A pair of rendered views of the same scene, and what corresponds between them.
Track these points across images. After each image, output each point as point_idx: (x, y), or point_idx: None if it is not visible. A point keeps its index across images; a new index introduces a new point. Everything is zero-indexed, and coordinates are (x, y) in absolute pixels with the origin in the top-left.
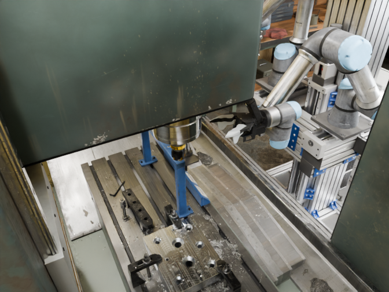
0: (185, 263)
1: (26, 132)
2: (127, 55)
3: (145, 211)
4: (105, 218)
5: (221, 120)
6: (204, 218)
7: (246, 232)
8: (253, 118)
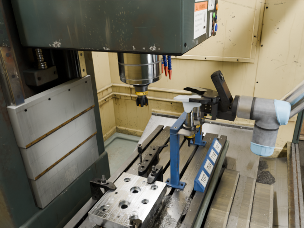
0: (123, 205)
1: (22, 23)
2: None
3: (148, 163)
4: (131, 156)
5: (192, 91)
6: (184, 197)
7: None
8: (216, 96)
